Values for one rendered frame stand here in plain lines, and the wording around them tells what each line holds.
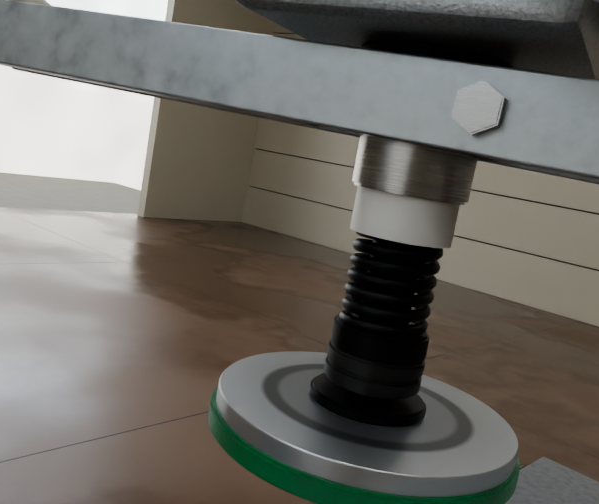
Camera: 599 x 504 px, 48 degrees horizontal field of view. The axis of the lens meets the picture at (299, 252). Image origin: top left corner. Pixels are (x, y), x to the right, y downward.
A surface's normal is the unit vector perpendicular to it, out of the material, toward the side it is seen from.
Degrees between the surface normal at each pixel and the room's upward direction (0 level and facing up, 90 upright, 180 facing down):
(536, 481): 0
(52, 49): 90
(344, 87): 90
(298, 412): 0
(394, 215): 90
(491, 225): 90
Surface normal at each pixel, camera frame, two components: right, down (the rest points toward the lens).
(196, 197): 0.74, 0.23
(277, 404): 0.18, -0.97
